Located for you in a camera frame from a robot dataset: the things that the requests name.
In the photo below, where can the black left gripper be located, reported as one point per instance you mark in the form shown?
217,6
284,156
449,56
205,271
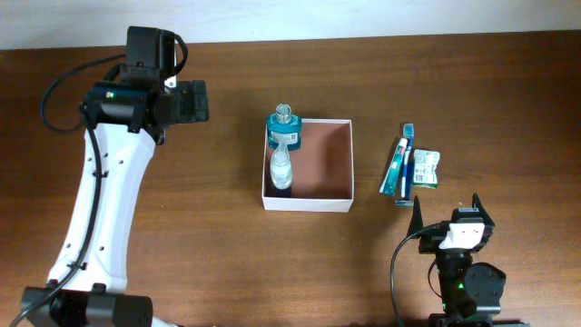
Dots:
194,101

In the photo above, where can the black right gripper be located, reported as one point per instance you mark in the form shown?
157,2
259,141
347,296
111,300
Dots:
430,241

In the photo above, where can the blue disposable razor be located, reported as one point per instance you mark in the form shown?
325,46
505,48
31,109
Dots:
406,186

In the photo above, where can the green white soap packet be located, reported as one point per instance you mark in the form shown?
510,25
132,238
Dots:
425,168

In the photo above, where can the green Colgate toothpaste tube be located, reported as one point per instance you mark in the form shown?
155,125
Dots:
391,180

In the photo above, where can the clear foam pump bottle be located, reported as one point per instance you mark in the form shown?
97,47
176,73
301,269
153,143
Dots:
281,171

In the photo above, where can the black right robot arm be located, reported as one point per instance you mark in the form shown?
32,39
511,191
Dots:
470,292

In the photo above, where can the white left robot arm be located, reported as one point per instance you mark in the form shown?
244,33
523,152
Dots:
125,116

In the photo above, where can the blue white toothbrush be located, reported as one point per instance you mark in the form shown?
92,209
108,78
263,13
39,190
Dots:
408,133

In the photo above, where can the teal mouthwash bottle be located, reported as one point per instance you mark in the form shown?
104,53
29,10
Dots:
285,126

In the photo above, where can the white cardboard box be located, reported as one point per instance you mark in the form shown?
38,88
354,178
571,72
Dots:
323,170

